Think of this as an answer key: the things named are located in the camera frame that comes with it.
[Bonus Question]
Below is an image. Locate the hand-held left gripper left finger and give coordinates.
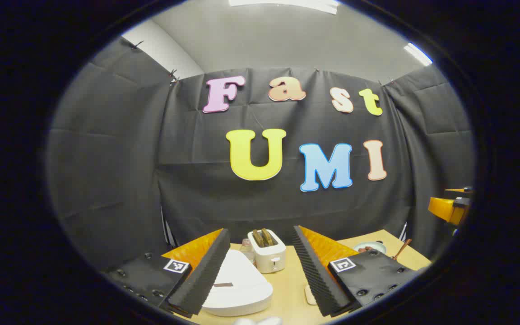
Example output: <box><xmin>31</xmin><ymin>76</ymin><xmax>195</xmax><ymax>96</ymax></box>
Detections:
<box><xmin>102</xmin><ymin>228</ymin><xmax>232</xmax><ymax>319</ymax></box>

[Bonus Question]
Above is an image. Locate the large ceiling light panel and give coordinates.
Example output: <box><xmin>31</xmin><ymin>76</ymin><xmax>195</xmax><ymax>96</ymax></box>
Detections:
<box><xmin>228</xmin><ymin>0</ymin><xmax>339</xmax><ymax>14</ymax></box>

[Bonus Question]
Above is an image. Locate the clear plastic bottle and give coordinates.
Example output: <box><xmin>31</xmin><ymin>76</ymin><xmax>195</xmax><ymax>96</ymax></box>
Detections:
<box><xmin>240</xmin><ymin>238</ymin><xmax>256</xmax><ymax>265</ymax></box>

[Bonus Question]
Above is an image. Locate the white toaster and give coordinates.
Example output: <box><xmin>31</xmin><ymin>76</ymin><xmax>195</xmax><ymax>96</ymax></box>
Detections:
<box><xmin>247</xmin><ymin>228</ymin><xmax>287</xmax><ymax>274</ymax></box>

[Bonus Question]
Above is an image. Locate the black backdrop cloth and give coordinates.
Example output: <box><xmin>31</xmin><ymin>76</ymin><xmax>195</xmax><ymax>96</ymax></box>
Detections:
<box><xmin>46</xmin><ymin>36</ymin><xmax>475</xmax><ymax>271</ymax></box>

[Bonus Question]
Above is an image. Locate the pale green plate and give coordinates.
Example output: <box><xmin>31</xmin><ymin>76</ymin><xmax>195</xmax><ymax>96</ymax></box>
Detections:
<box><xmin>354</xmin><ymin>241</ymin><xmax>387</xmax><ymax>255</ymax></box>

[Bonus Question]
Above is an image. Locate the small ceiling light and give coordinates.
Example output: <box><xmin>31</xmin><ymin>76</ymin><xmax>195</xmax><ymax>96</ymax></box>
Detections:
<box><xmin>404</xmin><ymin>42</ymin><xmax>433</xmax><ymax>66</ymax></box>

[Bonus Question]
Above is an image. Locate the white rice cooker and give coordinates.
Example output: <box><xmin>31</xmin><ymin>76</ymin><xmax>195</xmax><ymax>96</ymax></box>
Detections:
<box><xmin>201</xmin><ymin>249</ymin><xmax>273</xmax><ymax>316</ymax></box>

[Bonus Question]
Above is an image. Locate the brown wooden spoon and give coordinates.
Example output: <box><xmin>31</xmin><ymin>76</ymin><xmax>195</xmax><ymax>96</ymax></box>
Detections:
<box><xmin>393</xmin><ymin>238</ymin><xmax>412</xmax><ymax>261</ymax></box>

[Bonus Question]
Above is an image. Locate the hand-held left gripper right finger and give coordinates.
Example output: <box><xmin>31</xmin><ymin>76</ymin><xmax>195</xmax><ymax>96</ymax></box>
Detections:
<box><xmin>292</xmin><ymin>225</ymin><xmax>427</xmax><ymax>317</ymax></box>

